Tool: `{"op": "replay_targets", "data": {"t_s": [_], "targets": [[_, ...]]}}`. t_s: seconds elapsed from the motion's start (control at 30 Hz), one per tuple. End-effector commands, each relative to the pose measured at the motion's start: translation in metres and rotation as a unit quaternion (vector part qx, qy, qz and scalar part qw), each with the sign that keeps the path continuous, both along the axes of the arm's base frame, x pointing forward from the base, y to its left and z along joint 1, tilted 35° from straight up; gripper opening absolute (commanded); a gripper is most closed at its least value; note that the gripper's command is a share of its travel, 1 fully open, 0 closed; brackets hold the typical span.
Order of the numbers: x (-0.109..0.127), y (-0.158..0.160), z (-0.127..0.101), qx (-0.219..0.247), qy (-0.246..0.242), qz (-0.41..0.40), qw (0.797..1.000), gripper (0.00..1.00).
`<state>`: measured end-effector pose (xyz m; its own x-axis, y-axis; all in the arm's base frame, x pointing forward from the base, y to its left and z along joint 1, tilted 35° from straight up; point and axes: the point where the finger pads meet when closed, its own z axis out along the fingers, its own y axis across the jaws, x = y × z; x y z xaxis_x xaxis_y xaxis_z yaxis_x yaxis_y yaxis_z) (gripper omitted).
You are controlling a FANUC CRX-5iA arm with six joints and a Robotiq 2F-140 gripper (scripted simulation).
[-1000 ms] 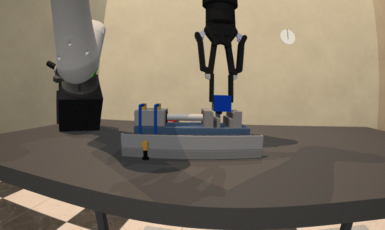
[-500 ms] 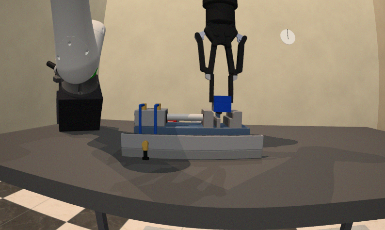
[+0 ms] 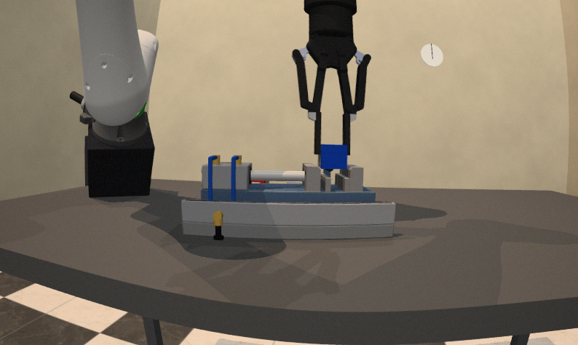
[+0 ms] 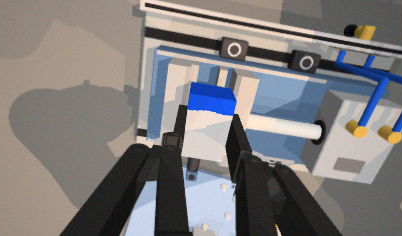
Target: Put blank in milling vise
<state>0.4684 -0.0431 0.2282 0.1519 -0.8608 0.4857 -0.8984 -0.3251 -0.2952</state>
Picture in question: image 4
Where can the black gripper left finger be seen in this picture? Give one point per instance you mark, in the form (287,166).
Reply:
(107,210)

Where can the white block with blue end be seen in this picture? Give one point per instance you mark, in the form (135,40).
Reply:
(209,115)

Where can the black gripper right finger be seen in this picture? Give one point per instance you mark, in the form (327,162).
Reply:
(265,189)

